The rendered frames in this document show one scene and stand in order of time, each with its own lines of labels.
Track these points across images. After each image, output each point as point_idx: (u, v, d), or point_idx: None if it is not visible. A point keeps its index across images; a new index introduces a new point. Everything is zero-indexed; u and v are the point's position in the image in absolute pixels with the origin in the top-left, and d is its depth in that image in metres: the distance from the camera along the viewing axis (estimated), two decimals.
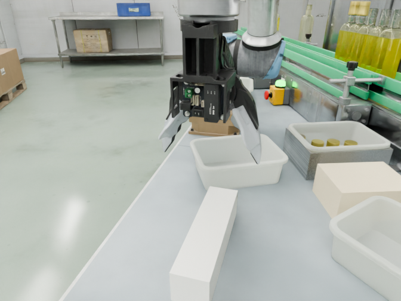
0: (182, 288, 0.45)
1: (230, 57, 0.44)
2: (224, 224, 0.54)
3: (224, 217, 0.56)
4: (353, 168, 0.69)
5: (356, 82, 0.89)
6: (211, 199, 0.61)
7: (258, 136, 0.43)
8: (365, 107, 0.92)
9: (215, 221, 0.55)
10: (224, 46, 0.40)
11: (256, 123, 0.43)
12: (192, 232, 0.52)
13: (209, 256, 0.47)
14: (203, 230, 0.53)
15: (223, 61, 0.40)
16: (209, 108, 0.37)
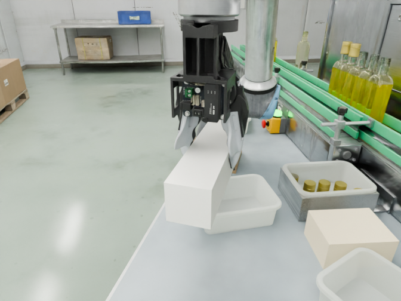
0: (180, 202, 0.38)
1: (230, 57, 0.44)
2: (227, 145, 0.47)
3: (227, 139, 0.49)
4: (341, 215, 0.75)
5: (346, 125, 0.95)
6: (213, 127, 0.54)
7: (241, 144, 0.44)
8: (355, 147, 0.98)
9: (216, 143, 0.48)
10: (224, 46, 0.40)
11: (243, 131, 0.44)
12: (191, 150, 0.45)
13: (211, 169, 0.40)
14: (203, 149, 0.46)
15: (223, 61, 0.40)
16: (209, 108, 0.37)
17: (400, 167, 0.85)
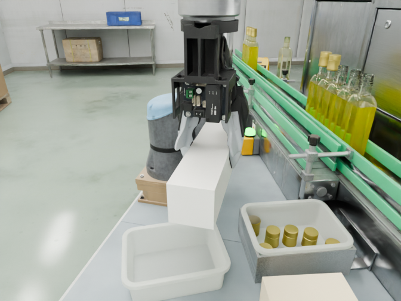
0: (182, 203, 0.38)
1: (229, 57, 0.44)
2: (227, 144, 0.47)
3: (227, 139, 0.49)
4: (304, 285, 0.58)
5: (320, 157, 0.78)
6: (211, 126, 0.54)
7: (241, 144, 0.45)
8: (331, 183, 0.81)
9: (216, 143, 0.48)
10: (224, 46, 0.40)
11: (243, 131, 0.44)
12: (191, 151, 0.45)
13: (213, 169, 0.40)
14: (203, 149, 0.46)
15: (223, 61, 0.40)
16: (210, 109, 0.37)
17: (383, 214, 0.68)
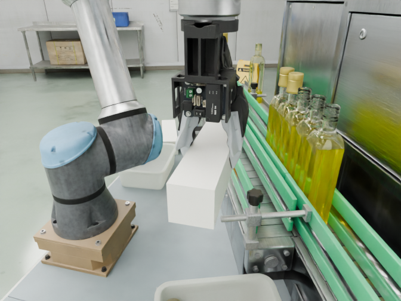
0: (182, 203, 0.38)
1: (229, 57, 0.44)
2: (227, 144, 0.47)
3: (227, 139, 0.49)
4: None
5: (265, 219, 0.56)
6: (211, 127, 0.54)
7: (241, 143, 0.45)
8: (284, 251, 0.59)
9: (216, 143, 0.48)
10: (224, 46, 0.40)
11: (244, 131, 0.44)
12: (191, 151, 0.45)
13: (213, 169, 0.40)
14: (203, 149, 0.46)
15: (223, 61, 0.40)
16: (210, 108, 0.37)
17: None
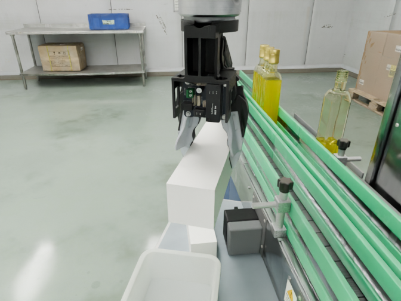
0: (182, 203, 0.38)
1: (229, 57, 0.44)
2: (227, 144, 0.47)
3: (227, 139, 0.49)
4: None
5: None
6: (211, 127, 0.54)
7: (241, 143, 0.45)
8: None
9: (216, 143, 0.48)
10: (224, 46, 0.40)
11: (244, 131, 0.44)
12: (191, 151, 0.45)
13: (213, 169, 0.40)
14: (203, 149, 0.46)
15: (223, 61, 0.40)
16: (210, 108, 0.37)
17: None
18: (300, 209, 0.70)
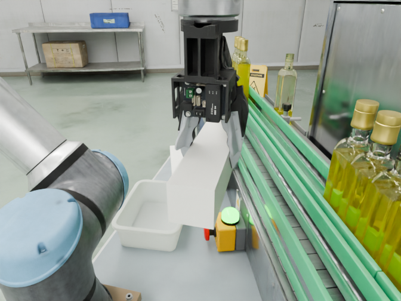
0: (182, 203, 0.38)
1: (229, 57, 0.44)
2: (227, 144, 0.47)
3: (227, 139, 0.49)
4: None
5: None
6: (211, 127, 0.54)
7: (241, 143, 0.45)
8: None
9: (216, 143, 0.48)
10: (224, 46, 0.40)
11: (243, 131, 0.44)
12: (191, 151, 0.45)
13: (213, 169, 0.40)
14: (203, 149, 0.46)
15: (223, 61, 0.40)
16: (210, 108, 0.37)
17: None
18: (252, 153, 0.95)
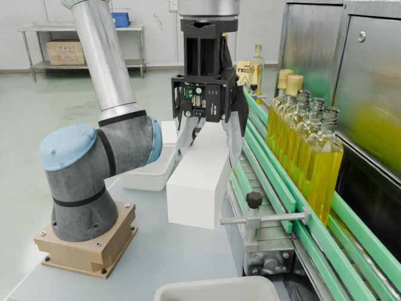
0: (182, 203, 0.38)
1: (228, 57, 0.44)
2: (227, 144, 0.47)
3: (227, 139, 0.49)
4: None
5: (265, 221, 0.56)
6: (211, 127, 0.54)
7: (241, 143, 0.45)
8: (283, 253, 0.60)
9: (216, 143, 0.48)
10: (224, 46, 0.40)
11: (243, 131, 0.44)
12: (191, 151, 0.45)
13: (213, 169, 0.40)
14: (203, 149, 0.46)
15: (223, 61, 0.40)
16: (210, 108, 0.37)
17: None
18: None
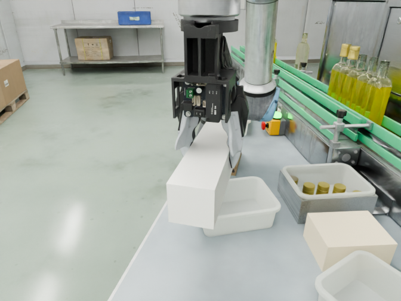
0: (182, 203, 0.38)
1: (229, 57, 0.44)
2: (227, 144, 0.47)
3: (227, 139, 0.49)
4: (340, 218, 0.76)
5: (345, 128, 0.95)
6: (211, 127, 0.54)
7: (241, 143, 0.45)
8: (354, 150, 0.99)
9: (216, 143, 0.48)
10: (224, 46, 0.40)
11: (243, 131, 0.44)
12: (191, 151, 0.45)
13: (213, 169, 0.40)
14: (203, 149, 0.46)
15: (223, 61, 0.40)
16: (210, 108, 0.37)
17: (399, 170, 0.86)
18: None
